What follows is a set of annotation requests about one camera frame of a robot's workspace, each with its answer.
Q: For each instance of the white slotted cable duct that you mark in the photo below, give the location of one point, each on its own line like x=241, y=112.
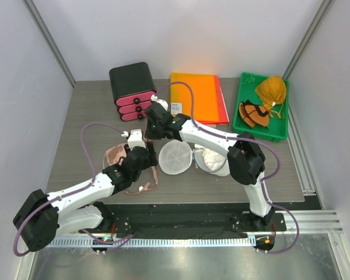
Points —
x=87, y=242

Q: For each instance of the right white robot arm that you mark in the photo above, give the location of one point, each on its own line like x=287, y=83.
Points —
x=243, y=153

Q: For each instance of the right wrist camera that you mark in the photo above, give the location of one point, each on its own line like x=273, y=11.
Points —
x=154, y=99

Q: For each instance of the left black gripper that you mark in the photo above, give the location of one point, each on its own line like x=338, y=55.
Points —
x=151, y=160

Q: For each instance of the orange folder stack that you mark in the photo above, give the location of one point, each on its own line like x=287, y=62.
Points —
x=209, y=103

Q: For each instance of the white mesh laundry bag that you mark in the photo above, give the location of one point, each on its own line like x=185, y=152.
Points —
x=176, y=157

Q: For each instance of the green plastic bin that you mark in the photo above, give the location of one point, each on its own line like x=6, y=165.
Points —
x=277, y=129

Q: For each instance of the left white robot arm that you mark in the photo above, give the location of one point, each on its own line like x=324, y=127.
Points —
x=42, y=217

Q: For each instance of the white bra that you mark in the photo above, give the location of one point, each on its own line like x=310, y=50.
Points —
x=208, y=160

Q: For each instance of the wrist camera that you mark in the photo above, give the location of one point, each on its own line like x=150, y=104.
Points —
x=134, y=138
x=154, y=99

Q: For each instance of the black pink drawer box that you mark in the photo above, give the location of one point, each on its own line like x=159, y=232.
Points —
x=132, y=87

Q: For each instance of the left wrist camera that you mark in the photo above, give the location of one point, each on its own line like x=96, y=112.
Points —
x=134, y=138

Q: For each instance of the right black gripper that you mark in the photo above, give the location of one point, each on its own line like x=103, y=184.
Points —
x=150, y=135

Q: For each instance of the mustard orange bra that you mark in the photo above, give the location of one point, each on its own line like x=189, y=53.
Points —
x=272, y=92

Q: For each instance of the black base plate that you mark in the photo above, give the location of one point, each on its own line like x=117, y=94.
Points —
x=179, y=220

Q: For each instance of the pink bra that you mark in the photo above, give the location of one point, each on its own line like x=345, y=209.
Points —
x=116, y=155

